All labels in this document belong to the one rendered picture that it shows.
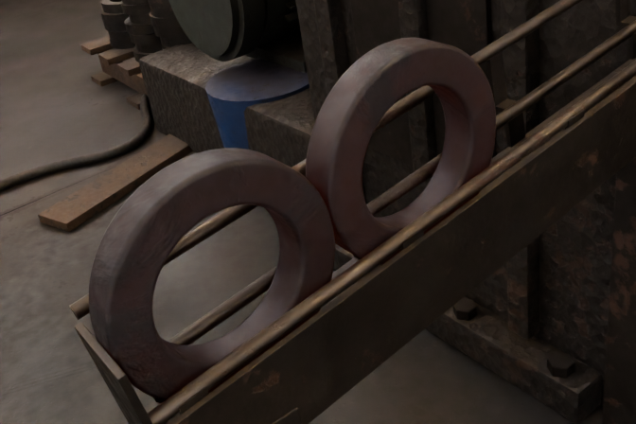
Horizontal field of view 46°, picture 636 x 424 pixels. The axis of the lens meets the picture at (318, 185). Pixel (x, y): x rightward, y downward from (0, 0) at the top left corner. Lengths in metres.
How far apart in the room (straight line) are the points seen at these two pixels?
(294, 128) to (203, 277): 0.39
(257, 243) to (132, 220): 1.28
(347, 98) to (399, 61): 0.05
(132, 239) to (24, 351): 1.20
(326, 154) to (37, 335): 1.22
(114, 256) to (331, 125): 0.18
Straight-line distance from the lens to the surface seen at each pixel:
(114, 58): 2.80
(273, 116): 1.77
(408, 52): 0.57
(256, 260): 1.70
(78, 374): 1.56
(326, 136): 0.55
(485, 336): 1.33
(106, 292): 0.49
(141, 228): 0.48
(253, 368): 0.54
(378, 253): 0.59
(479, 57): 0.73
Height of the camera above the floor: 0.95
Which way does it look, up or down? 29 degrees down
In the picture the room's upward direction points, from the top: 9 degrees counter-clockwise
